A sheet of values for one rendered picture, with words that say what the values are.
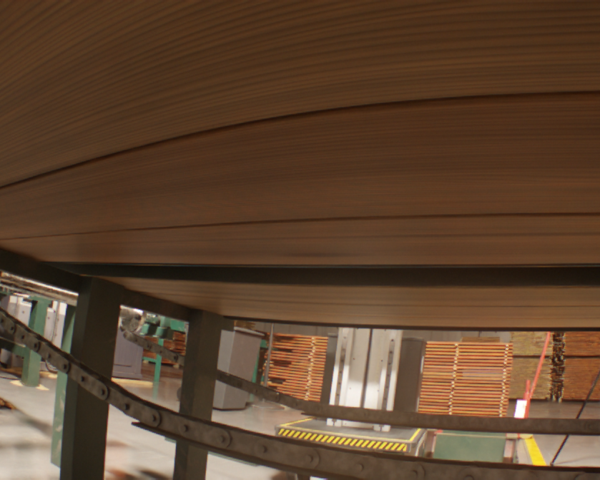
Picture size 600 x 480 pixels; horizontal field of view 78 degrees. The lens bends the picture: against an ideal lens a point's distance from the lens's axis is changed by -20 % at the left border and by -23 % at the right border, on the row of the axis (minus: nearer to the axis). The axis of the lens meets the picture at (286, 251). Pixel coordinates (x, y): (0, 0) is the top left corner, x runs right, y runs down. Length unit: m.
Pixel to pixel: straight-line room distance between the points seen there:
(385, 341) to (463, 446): 1.02
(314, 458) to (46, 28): 0.52
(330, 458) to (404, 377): 1.98
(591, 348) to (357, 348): 9.73
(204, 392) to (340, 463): 0.83
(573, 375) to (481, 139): 11.55
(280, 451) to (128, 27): 0.52
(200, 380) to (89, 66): 1.17
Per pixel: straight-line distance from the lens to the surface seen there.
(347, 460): 0.56
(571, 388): 11.69
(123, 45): 0.20
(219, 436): 0.64
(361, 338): 2.47
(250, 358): 5.26
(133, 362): 6.93
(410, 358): 2.53
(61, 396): 2.06
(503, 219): 0.35
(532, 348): 11.67
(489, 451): 3.04
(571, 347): 11.69
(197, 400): 1.32
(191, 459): 1.35
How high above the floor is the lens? 0.66
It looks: 14 degrees up
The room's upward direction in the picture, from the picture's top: 7 degrees clockwise
